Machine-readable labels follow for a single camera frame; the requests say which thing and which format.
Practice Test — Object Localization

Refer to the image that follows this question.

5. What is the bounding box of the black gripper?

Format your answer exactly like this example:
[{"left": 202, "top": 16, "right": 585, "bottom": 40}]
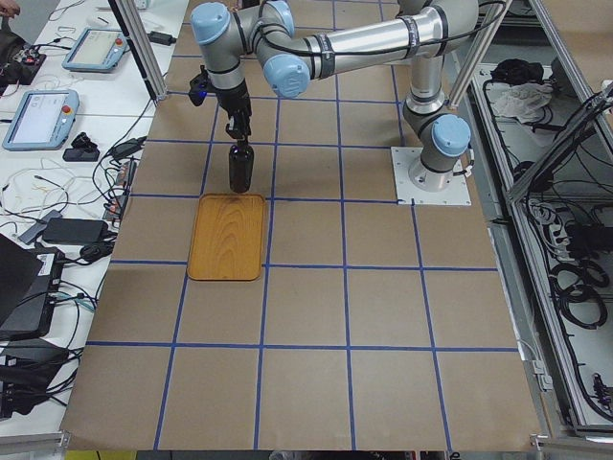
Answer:
[{"left": 216, "top": 80, "right": 252, "bottom": 149}]

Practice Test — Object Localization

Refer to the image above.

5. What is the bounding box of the wooden tray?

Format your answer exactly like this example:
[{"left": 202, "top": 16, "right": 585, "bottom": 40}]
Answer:
[{"left": 187, "top": 194, "right": 265, "bottom": 281}]

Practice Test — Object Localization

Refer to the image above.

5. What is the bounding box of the teach pendant far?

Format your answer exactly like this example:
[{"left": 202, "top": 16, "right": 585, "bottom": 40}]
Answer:
[{"left": 62, "top": 28, "right": 127, "bottom": 73}]

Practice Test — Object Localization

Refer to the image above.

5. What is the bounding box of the white cloth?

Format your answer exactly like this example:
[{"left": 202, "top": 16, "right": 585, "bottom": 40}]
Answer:
[{"left": 492, "top": 82, "right": 553, "bottom": 123}]

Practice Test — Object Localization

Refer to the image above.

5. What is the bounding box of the black laptop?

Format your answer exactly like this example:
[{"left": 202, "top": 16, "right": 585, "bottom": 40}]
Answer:
[{"left": 1, "top": 236, "right": 64, "bottom": 341}]

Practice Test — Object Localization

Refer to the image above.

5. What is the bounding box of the teach pendant near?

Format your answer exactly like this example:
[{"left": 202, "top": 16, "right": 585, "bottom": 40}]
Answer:
[{"left": 2, "top": 89, "right": 79, "bottom": 151}]

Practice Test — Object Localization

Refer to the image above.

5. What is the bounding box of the dark wine bottle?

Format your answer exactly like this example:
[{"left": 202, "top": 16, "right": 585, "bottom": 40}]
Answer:
[{"left": 229, "top": 141, "right": 255, "bottom": 194}]

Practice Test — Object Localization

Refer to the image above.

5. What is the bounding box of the aluminium frame post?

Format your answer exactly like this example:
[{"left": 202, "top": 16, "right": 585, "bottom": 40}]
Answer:
[{"left": 108, "top": 0, "right": 167, "bottom": 104}]

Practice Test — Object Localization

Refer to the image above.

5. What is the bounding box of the black power brick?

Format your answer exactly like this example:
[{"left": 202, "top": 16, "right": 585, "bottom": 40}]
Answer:
[{"left": 42, "top": 218, "right": 109, "bottom": 245}]

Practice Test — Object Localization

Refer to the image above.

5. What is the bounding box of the teach pendant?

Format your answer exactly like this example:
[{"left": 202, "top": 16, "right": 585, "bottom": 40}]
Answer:
[
  {"left": 2, "top": 89, "right": 79, "bottom": 151},
  {"left": 62, "top": 28, "right": 127, "bottom": 73}
]

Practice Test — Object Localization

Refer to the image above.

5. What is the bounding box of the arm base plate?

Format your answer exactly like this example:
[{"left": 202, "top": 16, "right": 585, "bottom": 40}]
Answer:
[{"left": 391, "top": 147, "right": 471, "bottom": 206}]

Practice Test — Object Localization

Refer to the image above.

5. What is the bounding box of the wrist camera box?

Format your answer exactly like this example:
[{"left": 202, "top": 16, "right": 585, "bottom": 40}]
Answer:
[{"left": 188, "top": 65, "right": 209, "bottom": 106}]

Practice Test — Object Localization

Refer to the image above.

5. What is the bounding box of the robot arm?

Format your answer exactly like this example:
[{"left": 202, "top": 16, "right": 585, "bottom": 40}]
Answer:
[{"left": 189, "top": 1, "right": 479, "bottom": 194}]

